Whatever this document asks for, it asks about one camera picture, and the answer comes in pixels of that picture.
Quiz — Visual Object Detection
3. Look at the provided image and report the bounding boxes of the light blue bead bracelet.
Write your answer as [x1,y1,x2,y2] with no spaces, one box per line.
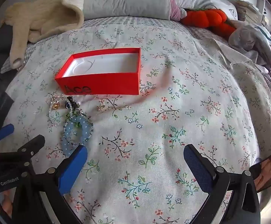
[61,118,91,157]

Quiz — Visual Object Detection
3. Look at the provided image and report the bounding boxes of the orange pumpkin plush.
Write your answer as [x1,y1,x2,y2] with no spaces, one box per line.
[180,9,236,38]

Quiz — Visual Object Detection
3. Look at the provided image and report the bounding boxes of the dark grey cushion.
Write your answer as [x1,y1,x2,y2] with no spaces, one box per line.
[0,24,17,59]

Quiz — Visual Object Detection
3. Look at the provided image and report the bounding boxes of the grey crumpled garment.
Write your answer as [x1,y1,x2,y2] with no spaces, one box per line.
[228,20,271,94]

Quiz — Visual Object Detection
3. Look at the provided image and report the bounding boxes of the floral bed sheet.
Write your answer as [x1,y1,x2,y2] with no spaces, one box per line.
[0,24,271,224]

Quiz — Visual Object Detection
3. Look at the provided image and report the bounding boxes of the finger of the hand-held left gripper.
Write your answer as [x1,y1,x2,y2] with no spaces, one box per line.
[0,124,15,145]
[0,135,46,180]

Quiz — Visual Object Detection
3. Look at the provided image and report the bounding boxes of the grey checked bed sheet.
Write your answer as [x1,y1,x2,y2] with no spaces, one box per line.
[0,16,222,74]

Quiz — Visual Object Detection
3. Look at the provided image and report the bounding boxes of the teal seed bead bracelet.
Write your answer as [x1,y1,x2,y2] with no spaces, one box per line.
[64,114,94,145]

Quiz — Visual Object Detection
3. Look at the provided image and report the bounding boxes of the beige fleece jacket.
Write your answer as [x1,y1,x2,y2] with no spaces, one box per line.
[4,0,85,69]

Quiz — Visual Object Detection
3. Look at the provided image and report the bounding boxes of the white cloth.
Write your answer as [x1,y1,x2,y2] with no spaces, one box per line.
[214,38,267,75]

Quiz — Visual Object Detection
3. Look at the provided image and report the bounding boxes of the red cardboard box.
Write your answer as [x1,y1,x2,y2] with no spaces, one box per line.
[54,48,142,96]

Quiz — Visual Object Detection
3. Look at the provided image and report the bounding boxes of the green bead bracelet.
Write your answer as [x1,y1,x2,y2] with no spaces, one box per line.
[66,112,83,130]

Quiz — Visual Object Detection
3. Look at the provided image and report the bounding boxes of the dark glossy object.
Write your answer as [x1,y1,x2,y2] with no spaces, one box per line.
[249,145,271,193]

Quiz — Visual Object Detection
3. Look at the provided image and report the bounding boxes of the stack of papers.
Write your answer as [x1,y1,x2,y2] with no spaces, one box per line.
[233,0,267,27]

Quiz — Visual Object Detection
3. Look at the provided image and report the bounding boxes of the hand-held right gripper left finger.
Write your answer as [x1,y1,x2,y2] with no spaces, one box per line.
[11,145,88,224]

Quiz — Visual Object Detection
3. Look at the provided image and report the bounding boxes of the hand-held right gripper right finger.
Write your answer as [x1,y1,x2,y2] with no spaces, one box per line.
[183,144,261,224]

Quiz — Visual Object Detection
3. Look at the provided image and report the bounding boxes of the green and gold bracelets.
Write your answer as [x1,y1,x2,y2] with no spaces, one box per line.
[48,96,64,128]

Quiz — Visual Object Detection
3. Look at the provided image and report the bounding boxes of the grey quilted duvet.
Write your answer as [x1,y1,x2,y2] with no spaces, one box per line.
[82,0,182,20]

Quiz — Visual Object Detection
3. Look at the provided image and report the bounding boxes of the black hair claw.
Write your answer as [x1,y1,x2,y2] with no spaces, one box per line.
[66,97,78,111]

